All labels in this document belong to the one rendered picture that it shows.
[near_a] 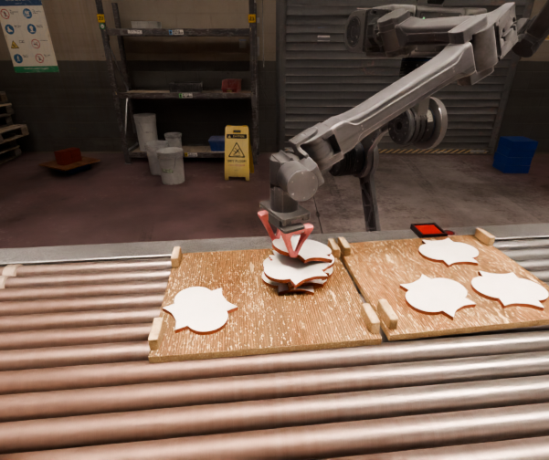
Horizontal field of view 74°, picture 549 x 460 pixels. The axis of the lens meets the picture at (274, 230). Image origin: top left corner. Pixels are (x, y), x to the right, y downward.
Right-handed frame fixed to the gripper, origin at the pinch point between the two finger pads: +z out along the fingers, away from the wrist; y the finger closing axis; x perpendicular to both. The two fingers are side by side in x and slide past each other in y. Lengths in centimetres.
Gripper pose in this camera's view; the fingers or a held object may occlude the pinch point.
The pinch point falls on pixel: (284, 245)
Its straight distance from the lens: 78.9
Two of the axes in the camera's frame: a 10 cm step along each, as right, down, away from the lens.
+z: 0.2, 8.9, 4.6
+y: 4.9, 4.0, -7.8
